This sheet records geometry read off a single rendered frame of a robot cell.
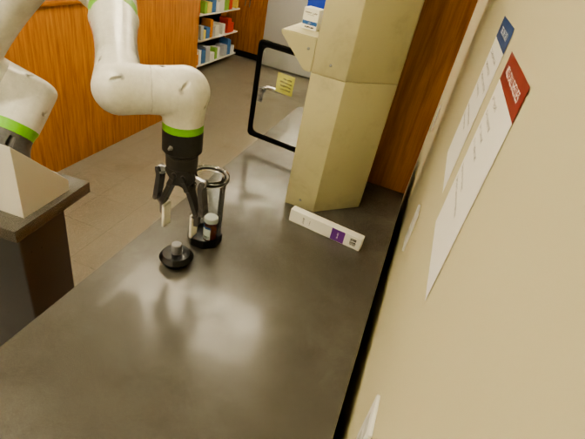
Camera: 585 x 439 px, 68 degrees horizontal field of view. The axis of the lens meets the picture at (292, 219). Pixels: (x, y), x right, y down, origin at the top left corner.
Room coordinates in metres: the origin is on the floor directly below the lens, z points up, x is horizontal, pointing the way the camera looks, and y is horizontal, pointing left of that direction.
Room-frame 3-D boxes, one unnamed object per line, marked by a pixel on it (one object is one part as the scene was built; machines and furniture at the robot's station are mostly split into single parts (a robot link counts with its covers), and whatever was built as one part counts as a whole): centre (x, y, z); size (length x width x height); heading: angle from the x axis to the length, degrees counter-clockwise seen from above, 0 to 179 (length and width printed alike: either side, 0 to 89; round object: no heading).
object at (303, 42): (1.51, 0.06, 1.46); 0.32 x 0.12 x 0.10; 167
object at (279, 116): (1.70, 0.13, 1.19); 0.30 x 0.01 x 0.40; 70
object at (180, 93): (0.89, 0.29, 1.41); 0.13 x 0.11 x 0.14; 117
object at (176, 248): (0.90, 0.29, 0.97); 0.09 x 0.09 x 0.07
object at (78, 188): (1.06, 0.87, 0.92); 0.32 x 0.32 x 0.04; 82
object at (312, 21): (1.46, 0.07, 1.54); 0.05 x 0.05 x 0.06; 74
